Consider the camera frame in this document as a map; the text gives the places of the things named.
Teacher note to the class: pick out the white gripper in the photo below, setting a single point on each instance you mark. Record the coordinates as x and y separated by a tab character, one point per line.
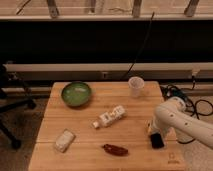
159	128

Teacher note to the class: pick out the black eraser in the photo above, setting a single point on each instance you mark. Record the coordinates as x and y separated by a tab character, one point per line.
156	141

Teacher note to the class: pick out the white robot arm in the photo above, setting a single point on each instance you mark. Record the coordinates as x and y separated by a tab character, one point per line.
171	113

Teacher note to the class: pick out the white sponge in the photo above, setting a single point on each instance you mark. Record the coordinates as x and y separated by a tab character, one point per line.
64	140

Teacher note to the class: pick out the clear plastic cup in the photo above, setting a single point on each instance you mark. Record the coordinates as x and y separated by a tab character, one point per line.
136	84

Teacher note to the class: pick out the white plastic bottle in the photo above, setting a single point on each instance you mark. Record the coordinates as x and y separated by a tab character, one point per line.
108	118

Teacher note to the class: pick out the green bowl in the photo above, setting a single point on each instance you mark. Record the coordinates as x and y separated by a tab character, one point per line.
76	94

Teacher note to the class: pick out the black office chair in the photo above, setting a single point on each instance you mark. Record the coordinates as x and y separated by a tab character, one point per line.
29	102

